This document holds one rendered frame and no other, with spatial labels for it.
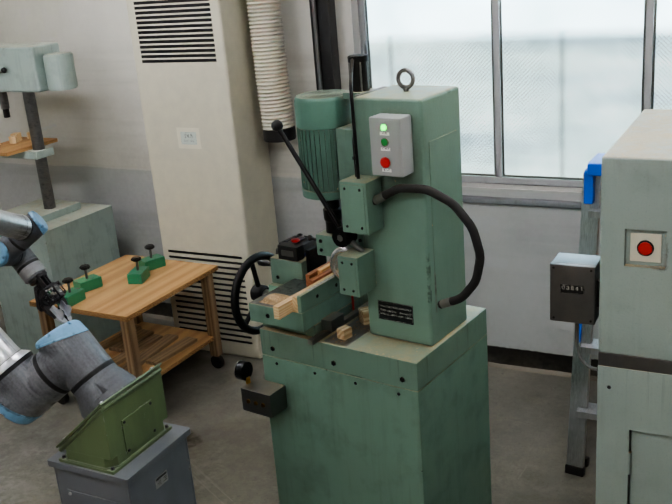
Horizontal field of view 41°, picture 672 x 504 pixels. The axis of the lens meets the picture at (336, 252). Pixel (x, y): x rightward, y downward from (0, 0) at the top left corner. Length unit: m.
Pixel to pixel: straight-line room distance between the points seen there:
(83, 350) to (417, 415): 0.99
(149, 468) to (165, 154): 2.05
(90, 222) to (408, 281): 2.58
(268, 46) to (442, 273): 1.84
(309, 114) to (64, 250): 2.34
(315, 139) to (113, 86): 2.41
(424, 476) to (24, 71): 2.89
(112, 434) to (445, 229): 1.11
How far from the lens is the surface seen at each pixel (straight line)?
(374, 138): 2.45
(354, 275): 2.58
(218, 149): 4.25
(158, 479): 2.82
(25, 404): 2.83
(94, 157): 5.16
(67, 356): 2.75
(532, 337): 4.21
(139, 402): 2.75
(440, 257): 2.59
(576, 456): 3.52
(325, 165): 2.69
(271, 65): 4.15
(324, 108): 2.65
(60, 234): 4.73
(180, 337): 4.47
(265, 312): 2.77
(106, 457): 2.71
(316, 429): 2.89
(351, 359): 2.68
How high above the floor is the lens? 1.93
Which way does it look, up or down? 19 degrees down
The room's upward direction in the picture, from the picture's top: 5 degrees counter-clockwise
